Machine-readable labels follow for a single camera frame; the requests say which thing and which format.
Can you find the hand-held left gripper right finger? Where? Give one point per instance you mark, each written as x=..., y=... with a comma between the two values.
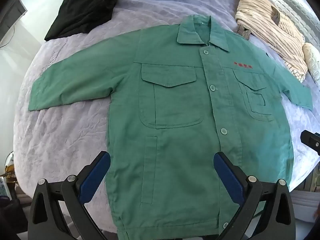
x=228, y=176

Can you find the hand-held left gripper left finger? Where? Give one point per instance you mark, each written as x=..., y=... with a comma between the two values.
x=96, y=173

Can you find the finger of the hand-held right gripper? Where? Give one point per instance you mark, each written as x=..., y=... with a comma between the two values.
x=311, y=142

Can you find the green work jacket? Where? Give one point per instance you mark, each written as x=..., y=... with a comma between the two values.
x=175, y=105

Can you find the lavender embossed blanket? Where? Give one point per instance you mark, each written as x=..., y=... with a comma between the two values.
x=70, y=135

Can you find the white folded bedding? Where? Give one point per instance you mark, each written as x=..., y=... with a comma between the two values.
x=305, y=205

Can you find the cream pillow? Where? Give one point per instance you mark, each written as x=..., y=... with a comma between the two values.
x=312, y=57

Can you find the golden bottle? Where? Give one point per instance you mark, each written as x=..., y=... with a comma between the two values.
x=10, y=165

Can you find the black bag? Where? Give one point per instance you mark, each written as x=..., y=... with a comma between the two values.
x=13, y=215

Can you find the printed box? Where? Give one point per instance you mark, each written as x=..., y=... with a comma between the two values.
x=5, y=187

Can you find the beige striped garment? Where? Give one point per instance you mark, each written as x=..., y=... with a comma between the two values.
x=275, y=30

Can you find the white quilted headboard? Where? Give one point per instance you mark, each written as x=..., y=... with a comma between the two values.
x=297, y=7

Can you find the black folded garment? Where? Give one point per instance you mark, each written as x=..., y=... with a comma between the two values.
x=82, y=12

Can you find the dark monitor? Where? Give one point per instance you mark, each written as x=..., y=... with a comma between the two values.
x=15, y=12

